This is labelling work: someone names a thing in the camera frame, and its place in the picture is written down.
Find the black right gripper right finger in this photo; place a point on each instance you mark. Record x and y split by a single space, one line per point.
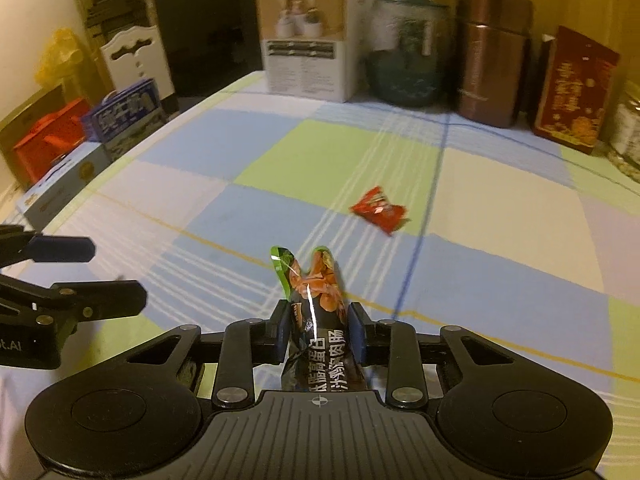
394 346

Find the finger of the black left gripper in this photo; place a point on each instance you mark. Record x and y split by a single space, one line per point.
81 301
18 244

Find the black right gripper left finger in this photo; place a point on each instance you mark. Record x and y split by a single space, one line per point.
247 344

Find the green sausage snack packet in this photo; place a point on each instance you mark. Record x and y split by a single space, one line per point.
320 358

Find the light blue flat box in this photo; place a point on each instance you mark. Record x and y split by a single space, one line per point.
68 177

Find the orange red box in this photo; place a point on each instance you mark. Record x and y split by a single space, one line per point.
51 138

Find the checkered tablecloth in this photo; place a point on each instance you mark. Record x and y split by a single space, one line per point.
521 240

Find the red candy packet far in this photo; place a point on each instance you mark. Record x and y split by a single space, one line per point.
375 208

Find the blue milk carton box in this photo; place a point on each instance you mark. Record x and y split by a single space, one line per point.
125 118

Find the yellow plastic bag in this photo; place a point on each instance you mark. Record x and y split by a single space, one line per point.
64 57

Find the white chair back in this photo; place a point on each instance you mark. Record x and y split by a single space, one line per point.
138 53

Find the dark folded rack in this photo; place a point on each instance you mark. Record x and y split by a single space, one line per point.
104 19

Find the green glass jar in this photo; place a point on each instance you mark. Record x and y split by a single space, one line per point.
409 48

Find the clear plastic nut jar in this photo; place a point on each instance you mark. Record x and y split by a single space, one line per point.
624 140

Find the white product box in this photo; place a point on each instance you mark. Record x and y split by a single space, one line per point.
313 48

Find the red gift box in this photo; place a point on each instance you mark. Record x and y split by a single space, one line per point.
574 89

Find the brown metal canister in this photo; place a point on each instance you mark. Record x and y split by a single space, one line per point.
491 47

